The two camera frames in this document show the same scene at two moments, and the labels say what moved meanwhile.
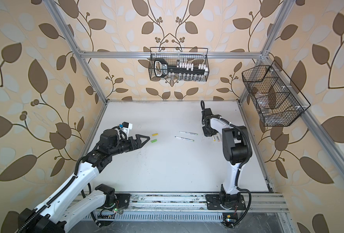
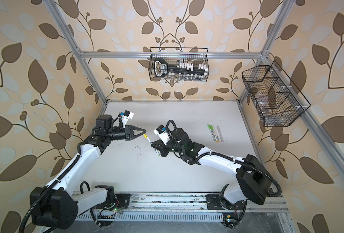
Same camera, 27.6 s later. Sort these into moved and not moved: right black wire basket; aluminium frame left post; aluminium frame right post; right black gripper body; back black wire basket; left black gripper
Moved: right black gripper body; left black gripper
Not moved: aluminium frame right post; aluminium frame left post; back black wire basket; right black wire basket
